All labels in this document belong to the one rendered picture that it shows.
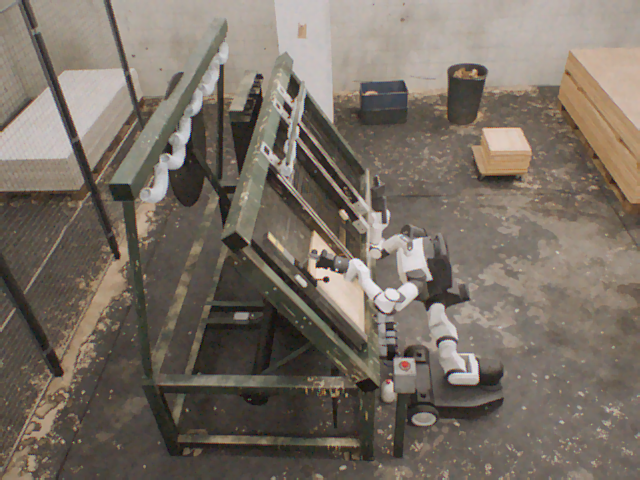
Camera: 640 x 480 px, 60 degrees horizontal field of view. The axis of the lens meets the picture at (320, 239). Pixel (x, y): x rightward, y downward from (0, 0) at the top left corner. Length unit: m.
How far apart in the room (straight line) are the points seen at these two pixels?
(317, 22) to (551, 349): 4.20
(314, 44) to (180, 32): 2.42
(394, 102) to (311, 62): 1.29
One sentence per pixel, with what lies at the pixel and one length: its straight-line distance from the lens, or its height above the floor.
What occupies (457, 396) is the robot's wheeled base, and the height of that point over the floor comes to 0.17.
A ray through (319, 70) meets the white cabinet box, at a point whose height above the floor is 0.90.
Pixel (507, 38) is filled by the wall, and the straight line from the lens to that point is 8.44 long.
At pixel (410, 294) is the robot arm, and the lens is 2.95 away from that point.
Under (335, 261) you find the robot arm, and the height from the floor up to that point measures 1.52.
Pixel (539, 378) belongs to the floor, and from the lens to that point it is 4.51.
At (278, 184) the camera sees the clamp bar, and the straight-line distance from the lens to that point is 3.20.
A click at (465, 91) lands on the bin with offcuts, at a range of 7.34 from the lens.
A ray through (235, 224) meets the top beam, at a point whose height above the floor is 1.94.
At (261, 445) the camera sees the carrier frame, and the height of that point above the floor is 0.16.
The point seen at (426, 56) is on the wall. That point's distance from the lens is 8.31.
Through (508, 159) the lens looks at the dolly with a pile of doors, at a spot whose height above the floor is 0.30.
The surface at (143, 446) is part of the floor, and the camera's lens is 4.24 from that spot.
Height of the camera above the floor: 3.44
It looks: 39 degrees down
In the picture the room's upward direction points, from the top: 3 degrees counter-clockwise
